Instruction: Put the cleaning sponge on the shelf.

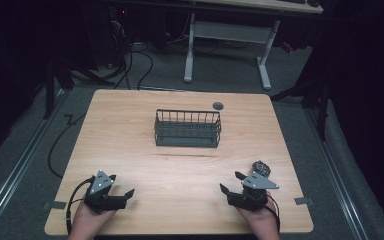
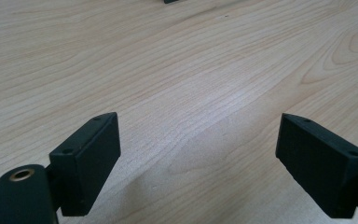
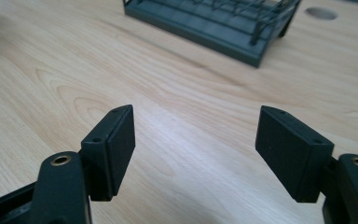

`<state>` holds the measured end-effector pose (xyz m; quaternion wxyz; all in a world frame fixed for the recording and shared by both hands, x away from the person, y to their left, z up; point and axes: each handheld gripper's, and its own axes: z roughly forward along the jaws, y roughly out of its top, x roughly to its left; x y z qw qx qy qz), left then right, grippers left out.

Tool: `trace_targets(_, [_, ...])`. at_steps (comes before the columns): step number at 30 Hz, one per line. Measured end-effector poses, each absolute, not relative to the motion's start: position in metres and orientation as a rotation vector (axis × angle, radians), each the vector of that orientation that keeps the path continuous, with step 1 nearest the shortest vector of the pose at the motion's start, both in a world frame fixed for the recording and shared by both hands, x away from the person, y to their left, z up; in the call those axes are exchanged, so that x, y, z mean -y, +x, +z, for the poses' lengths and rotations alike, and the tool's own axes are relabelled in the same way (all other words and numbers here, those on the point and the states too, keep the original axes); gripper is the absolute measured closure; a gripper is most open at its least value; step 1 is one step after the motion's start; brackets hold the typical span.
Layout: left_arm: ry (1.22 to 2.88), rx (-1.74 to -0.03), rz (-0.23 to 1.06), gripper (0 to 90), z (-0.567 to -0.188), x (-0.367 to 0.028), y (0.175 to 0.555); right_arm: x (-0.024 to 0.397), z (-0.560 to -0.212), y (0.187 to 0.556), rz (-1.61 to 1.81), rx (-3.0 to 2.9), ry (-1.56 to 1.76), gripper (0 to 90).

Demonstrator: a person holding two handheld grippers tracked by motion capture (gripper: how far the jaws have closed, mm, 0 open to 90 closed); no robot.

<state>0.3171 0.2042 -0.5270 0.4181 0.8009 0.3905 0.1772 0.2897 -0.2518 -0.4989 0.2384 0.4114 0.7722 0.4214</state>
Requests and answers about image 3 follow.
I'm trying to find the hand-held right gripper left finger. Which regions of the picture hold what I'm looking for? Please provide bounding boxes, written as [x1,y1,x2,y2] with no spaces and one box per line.
[31,104,136,224]

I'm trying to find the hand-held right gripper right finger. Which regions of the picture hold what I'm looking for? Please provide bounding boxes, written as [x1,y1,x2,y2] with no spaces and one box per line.
[255,105,358,224]

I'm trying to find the dark green dish rack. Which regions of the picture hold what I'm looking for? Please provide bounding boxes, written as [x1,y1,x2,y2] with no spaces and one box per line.
[122,0,302,68]

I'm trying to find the round cable hole in table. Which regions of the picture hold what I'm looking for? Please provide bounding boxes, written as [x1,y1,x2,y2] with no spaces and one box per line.
[304,7,338,21]

